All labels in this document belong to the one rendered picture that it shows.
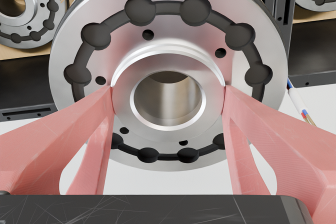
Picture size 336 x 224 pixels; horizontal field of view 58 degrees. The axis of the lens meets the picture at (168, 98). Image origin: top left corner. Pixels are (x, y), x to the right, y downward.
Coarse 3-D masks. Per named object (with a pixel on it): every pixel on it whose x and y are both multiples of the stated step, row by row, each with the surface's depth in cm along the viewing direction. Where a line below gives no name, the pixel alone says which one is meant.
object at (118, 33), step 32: (96, 0) 11; (128, 0) 11; (160, 0) 11; (192, 0) 11; (224, 0) 11; (64, 32) 11; (96, 32) 12; (128, 32) 11; (160, 32) 11; (192, 32) 11; (224, 32) 11; (256, 32) 11; (64, 64) 12; (96, 64) 12; (224, 64) 12; (256, 64) 13; (64, 96) 13; (256, 96) 13; (128, 160) 16; (160, 160) 15; (192, 160) 16
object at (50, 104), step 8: (264, 0) 22; (272, 0) 22; (272, 8) 23; (16, 104) 28; (24, 104) 28; (32, 104) 27; (40, 104) 27; (48, 104) 27; (0, 112) 28; (8, 112) 29; (16, 112) 28; (24, 112) 28; (32, 112) 28; (40, 112) 28; (48, 112) 28; (0, 120) 28; (8, 120) 28
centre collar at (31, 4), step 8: (24, 0) 28; (32, 0) 28; (32, 8) 28; (0, 16) 29; (8, 16) 29; (16, 16) 29; (24, 16) 29; (32, 16) 29; (8, 24) 29; (16, 24) 29; (24, 24) 29
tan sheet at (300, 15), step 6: (294, 6) 33; (294, 12) 33; (300, 12) 33; (306, 12) 33; (312, 12) 33; (318, 12) 33; (324, 12) 33; (330, 12) 33; (294, 18) 34; (300, 18) 34; (306, 18) 34; (312, 18) 34; (318, 18) 34; (324, 18) 34
